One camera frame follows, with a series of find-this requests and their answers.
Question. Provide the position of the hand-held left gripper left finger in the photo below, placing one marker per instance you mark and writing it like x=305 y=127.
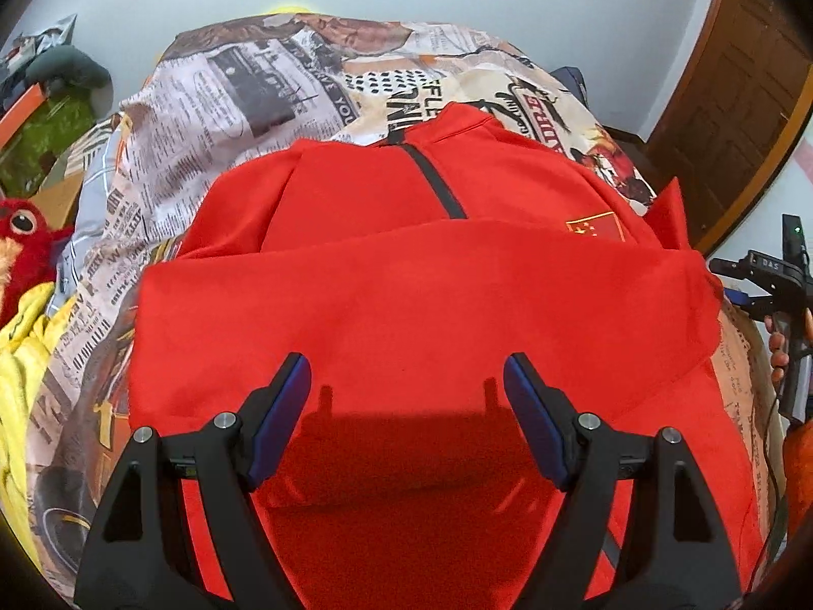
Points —
x=282 y=406

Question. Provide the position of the brown wooden door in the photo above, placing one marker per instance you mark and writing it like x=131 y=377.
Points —
x=730 y=89

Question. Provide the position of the cardboard piece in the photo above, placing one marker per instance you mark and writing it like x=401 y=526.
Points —
x=60 y=200

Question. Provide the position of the red zip jacket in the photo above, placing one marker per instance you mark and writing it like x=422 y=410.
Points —
x=413 y=298

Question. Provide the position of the red plush toy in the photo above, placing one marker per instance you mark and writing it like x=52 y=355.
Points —
x=25 y=254

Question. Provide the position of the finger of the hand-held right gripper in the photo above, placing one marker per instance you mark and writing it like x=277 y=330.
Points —
x=730 y=267
x=746 y=305

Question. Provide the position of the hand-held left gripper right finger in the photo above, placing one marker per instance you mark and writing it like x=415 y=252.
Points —
x=533 y=406

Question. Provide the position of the printed plastic bag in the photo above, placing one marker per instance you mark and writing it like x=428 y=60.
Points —
x=38 y=41

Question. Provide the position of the yellow cloth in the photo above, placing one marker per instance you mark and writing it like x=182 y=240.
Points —
x=19 y=394

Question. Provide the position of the person's orange clothing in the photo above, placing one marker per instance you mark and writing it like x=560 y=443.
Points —
x=799 y=476

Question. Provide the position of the person's right hand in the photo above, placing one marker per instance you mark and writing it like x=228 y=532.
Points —
x=778 y=356

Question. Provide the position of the orange strip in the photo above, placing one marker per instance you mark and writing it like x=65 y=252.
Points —
x=25 y=105

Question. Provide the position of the yellow pillow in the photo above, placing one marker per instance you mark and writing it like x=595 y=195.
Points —
x=289 y=11

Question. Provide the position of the dark blue cloth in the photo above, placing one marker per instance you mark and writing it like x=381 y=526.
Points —
x=571 y=82

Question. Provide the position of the grey plush pillow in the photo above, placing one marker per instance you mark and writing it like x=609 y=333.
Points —
x=70 y=67

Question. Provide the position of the newspaper print blanket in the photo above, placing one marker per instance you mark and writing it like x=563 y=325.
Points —
x=209 y=108

